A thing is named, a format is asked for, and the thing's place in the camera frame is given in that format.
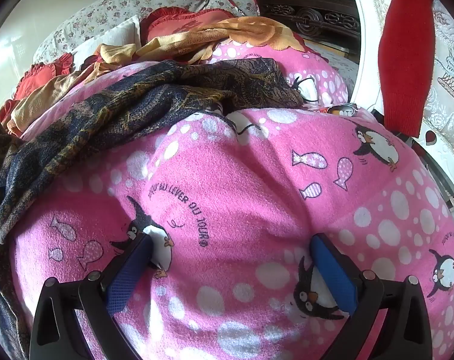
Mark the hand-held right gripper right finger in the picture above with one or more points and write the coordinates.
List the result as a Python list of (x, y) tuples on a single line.
[(334, 273)]

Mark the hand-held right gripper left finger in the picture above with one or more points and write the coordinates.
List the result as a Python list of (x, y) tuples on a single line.
[(127, 270)]

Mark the dark patterned garment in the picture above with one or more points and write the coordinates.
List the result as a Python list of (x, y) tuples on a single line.
[(99, 120)]

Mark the pink penguin print blanket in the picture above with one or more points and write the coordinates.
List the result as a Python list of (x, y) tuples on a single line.
[(249, 202)]

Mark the small printed packet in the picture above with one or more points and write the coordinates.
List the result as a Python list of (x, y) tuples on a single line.
[(339, 110)]

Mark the red ruffled pillow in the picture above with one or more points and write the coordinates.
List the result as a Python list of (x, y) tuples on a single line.
[(174, 22), (35, 78)]

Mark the red hanging cloth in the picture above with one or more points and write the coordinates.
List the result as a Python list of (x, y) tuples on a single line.
[(403, 63)]

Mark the white lace curtain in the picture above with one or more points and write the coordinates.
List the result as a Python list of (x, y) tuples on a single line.
[(452, 82)]

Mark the white pillow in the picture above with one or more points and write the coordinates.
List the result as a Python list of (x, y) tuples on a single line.
[(114, 35)]

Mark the orange and red blanket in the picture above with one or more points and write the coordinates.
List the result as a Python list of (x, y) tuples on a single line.
[(219, 32)]

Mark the dark carved wooden furniture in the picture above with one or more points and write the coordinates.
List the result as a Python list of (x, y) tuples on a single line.
[(305, 11)]

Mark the white frame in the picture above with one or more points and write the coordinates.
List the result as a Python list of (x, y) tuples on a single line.
[(367, 63)]

